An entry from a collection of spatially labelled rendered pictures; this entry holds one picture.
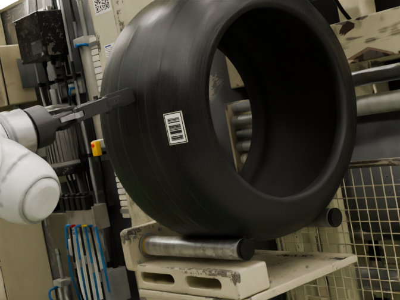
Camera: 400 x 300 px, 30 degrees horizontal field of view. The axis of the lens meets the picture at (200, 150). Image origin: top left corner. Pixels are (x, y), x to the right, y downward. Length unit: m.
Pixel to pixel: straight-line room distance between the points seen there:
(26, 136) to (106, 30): 0.64
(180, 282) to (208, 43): 0.53
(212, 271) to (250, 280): 0.08
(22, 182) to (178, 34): 0.50
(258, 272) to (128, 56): 0.51
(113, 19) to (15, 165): 0.81
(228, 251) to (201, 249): 0.09
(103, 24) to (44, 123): 0.62
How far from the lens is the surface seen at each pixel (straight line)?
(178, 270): 1.65
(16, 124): 1.31
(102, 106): 1.39
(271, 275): 1.69
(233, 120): 2.15
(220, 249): 1.55
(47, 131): 1.34
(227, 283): 1.53
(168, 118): 1.41
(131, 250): 1.76
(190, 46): 1.44
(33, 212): 1.11
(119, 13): 1.84
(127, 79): 1.51
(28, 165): 1.11
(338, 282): 2.26
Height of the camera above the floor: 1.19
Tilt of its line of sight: 3 degrees down
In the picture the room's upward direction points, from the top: 10 degrees counter-clockwise
